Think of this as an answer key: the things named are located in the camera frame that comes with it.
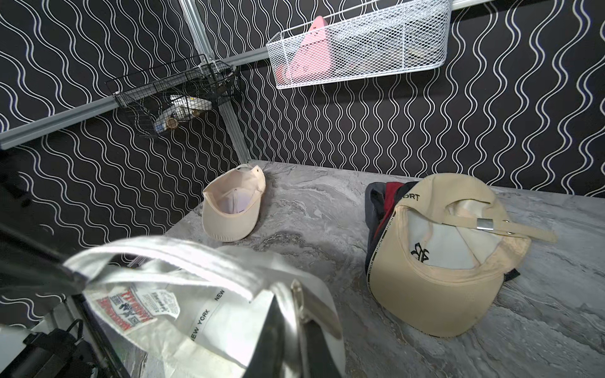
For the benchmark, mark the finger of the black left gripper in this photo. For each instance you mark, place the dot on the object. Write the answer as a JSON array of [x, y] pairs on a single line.
[[32, 261]]

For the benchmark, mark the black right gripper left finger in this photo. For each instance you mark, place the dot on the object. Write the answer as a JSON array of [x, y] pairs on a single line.
[[278, 352]]

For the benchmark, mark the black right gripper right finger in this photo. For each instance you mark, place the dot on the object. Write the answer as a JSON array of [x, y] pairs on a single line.
[[319, 359]]

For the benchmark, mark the white baseball cap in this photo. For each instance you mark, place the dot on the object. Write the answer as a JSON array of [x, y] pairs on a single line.
[[197, 309]]

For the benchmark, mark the beige cap with black lettering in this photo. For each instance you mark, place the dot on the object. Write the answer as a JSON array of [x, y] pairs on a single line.
[[445, 253]]

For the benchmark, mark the cream baseball cap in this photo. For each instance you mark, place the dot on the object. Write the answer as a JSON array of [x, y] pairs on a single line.
[[232, 203]]

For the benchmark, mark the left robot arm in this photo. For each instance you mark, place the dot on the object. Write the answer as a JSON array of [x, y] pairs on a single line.
[[58, 353]]

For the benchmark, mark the dark grey cap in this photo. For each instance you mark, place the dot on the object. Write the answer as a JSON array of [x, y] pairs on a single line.
[[374, 213]]

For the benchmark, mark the white item in black basket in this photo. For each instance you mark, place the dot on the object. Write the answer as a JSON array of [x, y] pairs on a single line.
[[181, 108]]

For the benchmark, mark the pink triangular card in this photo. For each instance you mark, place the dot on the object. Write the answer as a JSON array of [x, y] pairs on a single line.
[[313, 59]]

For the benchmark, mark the black wire mesh basket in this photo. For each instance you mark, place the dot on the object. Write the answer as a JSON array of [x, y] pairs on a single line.
[[160, 99]]

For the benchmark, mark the aluminium corner frame post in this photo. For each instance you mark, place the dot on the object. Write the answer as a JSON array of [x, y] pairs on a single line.
[[224, 105]]

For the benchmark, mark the white wire wall basket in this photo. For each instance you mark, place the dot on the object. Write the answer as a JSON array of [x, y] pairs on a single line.
[[365, 43]]

